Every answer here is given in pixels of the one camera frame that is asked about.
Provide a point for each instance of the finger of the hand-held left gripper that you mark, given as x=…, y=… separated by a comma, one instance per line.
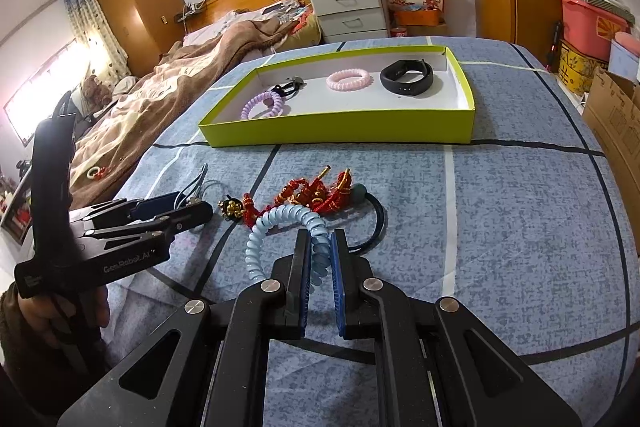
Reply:
x=155, y=204
x=190, y=213

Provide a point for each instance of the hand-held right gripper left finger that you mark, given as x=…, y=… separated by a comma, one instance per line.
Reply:
x=300, y=297

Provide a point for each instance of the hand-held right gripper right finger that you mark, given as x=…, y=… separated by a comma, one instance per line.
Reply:
x=337, y=287

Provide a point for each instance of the yellow-green cardboard box tray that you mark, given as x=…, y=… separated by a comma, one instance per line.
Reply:
x=350, y=107

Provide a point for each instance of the black wristband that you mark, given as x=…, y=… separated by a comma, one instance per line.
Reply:
x=395, y=84

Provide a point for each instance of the person's left forearm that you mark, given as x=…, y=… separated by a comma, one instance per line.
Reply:
x=25, y=367

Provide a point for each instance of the person's left hand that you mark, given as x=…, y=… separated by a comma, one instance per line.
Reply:
x=35, y=314

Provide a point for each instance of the gold bell charm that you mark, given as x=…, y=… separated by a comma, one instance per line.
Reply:
x=231, y=208

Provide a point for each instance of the brown fleece blanket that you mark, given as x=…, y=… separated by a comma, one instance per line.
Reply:
x=175, y=97

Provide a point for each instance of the brown teddy bear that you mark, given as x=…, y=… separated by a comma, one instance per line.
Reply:
x=92, y=89

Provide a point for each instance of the window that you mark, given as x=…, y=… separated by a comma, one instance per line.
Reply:
x=45, y=92

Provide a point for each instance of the blue patterned tablecloth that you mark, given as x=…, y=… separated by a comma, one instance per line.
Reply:
x=500, y=232

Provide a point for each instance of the dotted curtain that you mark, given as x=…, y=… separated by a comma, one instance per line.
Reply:
x=97, y=32

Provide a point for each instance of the olive red pillow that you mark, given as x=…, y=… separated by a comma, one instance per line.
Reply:
x=310, y=32

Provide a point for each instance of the grey drawer nightstand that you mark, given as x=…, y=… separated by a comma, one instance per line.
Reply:
x=350, y=12

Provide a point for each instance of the red can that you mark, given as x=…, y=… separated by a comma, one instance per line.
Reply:
x=399, y=33

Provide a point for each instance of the orange box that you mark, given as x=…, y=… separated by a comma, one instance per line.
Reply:
x=417, y=18

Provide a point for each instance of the cardboard box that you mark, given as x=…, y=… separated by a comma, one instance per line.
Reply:
x=615, y=122

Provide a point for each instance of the yellow red printed box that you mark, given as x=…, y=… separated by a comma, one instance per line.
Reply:
x=580, y=67

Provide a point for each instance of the pink plastic bin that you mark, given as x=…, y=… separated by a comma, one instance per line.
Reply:
x=585, y=27

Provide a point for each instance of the white box pink lid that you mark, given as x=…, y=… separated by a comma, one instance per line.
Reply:
x=625, y=54

